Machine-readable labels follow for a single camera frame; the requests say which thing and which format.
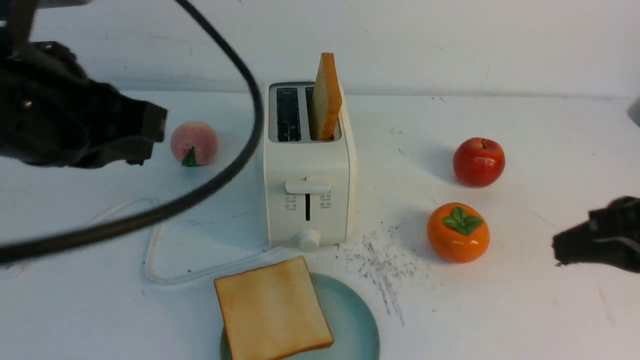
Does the white power cord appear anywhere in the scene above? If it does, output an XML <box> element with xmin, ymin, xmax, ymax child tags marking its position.
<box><xmin>0</xmin><ymin>198</ymin><xmax>281</xmax><ymax>286</ymax></box>

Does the white two-slot toaster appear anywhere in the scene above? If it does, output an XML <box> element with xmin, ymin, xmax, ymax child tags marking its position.
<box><xmin>254</xmin><ymin>80</ymin><xmax>359</xmax><ymax>252</ymax></box>

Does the pink peach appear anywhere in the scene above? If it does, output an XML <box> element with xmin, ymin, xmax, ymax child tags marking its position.
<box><xmin>170</xmin><ymin>121</ymin><xmax>218</xmax><ymax>167</ymax></box>

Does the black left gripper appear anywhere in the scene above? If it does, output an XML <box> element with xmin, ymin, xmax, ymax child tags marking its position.
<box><xmin>1</xmin><ymin>41</ymin><xmax>169</xmax><ymax>169</ymax></box>

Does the toast slice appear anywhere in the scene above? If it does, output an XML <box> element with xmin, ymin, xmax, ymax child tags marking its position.
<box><xmin>214</xmin><ymin>256</ymin><xmax>334</xmax><ymax>360</ymax></box>
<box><xmin>311</xmin><ymin>52</ymin><xmax>343</xmax><ymax>141</ymax></box>

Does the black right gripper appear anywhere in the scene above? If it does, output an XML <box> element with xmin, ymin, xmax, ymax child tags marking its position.
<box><xmin>551</xmin><ymin>196</ymin><xmax>640</xmax><ymax>274</ymax></box>

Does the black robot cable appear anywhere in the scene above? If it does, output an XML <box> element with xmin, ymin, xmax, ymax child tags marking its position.
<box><xmin>0</xmin><ymin>0</ymin><xmax>265</xmax><ymax>266</ymax></box>

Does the light green plate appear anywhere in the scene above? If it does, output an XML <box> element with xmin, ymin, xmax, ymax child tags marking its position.
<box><xmin>222</xmin><ymin>273</ymin><xmax>380</xmax><ymax>360</ymax></box>

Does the red apple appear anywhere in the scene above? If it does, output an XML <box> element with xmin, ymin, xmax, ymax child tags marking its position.
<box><xmin>452</xmin><ymin>137</ymin><xmax>506</xmax><ymax>188</ymax></box>

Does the orange persimmon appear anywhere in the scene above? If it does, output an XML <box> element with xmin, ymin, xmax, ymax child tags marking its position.
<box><xmin>426</xmin><ymin>202</ymin><xmax>490</xmax><ymax>264</ymax></box>

